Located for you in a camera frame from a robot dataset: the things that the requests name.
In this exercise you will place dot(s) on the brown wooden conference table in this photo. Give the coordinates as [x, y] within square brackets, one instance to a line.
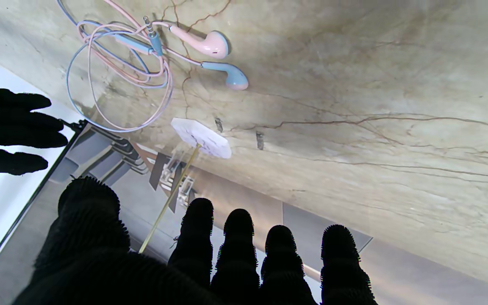
[248, 203]

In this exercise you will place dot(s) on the clear acrylic name holder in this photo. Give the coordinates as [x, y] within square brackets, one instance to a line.
[170, 167]
[184, 190]

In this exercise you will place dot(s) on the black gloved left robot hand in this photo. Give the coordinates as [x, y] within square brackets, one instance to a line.
[100, 271]

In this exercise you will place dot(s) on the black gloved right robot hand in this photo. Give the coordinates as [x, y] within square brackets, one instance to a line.
[11, 127]

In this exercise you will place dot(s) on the dark upright desk monitor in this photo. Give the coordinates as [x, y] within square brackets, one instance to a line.
[174, 186]
[158, 169]

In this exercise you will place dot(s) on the gold T rack marble base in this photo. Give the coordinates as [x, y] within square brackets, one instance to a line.
[203, 140]

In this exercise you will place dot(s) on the dark grey office chair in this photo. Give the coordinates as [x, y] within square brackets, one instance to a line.
[87, 165]

